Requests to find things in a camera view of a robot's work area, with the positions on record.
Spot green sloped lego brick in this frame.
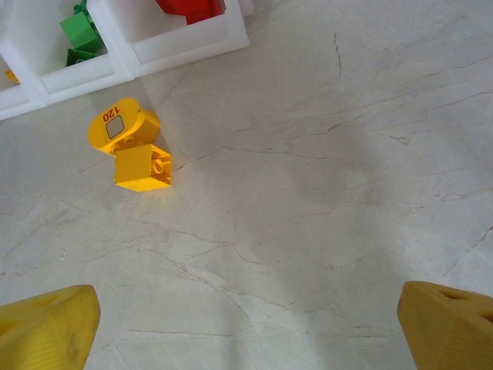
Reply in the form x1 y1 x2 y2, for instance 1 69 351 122
59 0 103 51

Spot green long lego brick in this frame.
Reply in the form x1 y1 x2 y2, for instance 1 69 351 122
65 48 101 68

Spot plain yellow lego brick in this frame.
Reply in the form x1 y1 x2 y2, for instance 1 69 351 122
114 144 173 193

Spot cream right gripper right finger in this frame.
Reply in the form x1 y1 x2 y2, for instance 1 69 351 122
397 281 493 370

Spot white three-compartment container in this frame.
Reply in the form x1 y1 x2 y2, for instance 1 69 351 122
0 0 250 121

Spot yellow rounded lego marked 120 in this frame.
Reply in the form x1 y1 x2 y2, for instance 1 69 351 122
87 98 161 155

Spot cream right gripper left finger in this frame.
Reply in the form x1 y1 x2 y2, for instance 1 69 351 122
0 284 102 370

